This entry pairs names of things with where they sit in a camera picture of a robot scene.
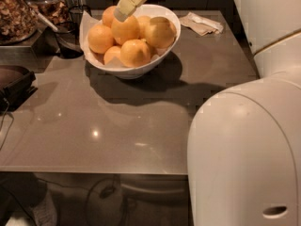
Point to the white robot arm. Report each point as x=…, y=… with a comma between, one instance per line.
x=244, y=144

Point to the white ceramic bowl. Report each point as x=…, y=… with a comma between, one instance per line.
x=152, y=11

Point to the small front left orange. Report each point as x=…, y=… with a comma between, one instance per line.
x=113, y=52

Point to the crumpled paper napkin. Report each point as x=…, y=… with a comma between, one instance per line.
x=201, y=25

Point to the large glass snack jar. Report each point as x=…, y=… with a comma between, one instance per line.
x=17, y=21

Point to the black wire basket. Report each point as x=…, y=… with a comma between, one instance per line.
x=67, y=36

